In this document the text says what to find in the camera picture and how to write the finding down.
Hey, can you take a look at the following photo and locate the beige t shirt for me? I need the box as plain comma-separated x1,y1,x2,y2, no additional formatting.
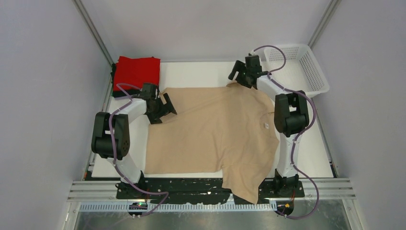
145,82,279,204

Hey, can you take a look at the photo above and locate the red folded t shirt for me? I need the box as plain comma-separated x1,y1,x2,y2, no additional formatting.
113,56,161,92

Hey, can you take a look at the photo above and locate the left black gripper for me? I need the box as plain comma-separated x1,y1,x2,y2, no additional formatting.
147,93,176,125

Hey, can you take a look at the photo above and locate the white plastic basket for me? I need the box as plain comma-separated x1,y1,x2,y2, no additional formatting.
257,44,330,99

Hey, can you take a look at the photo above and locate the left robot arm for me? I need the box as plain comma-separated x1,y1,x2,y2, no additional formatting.
91,83,177,198

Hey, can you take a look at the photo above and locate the white slotted cable duct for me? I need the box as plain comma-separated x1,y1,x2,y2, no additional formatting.
79,201,277,212

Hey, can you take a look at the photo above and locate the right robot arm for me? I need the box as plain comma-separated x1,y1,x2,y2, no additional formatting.
228,55,310,197

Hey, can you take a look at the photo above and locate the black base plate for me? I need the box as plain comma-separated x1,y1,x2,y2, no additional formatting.
115,178,305,205

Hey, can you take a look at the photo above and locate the aluminium frame rail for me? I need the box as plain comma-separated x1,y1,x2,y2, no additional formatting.
68,178,356,202

